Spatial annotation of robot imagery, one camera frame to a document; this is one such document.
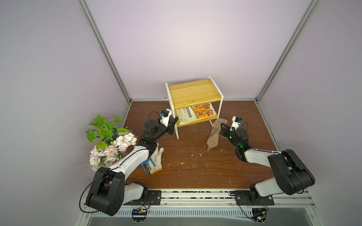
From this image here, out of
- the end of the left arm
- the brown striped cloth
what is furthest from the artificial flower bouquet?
the brown striped cloth

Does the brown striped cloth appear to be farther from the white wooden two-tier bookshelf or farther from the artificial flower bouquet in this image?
the artificial flower bouquet

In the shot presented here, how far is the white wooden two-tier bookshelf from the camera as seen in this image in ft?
2.49

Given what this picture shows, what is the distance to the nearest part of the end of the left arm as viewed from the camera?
632 mm

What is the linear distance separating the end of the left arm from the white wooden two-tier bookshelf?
0.12 feet
